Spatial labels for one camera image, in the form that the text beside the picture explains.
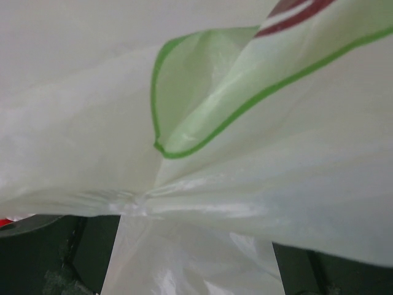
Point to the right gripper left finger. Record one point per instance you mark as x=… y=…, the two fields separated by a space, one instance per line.
x=48 y=254

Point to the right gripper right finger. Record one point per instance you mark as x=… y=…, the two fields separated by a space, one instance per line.
x=310 y=272

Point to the pale green plastic bag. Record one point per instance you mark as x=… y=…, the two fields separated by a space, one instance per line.
x=213 y=128

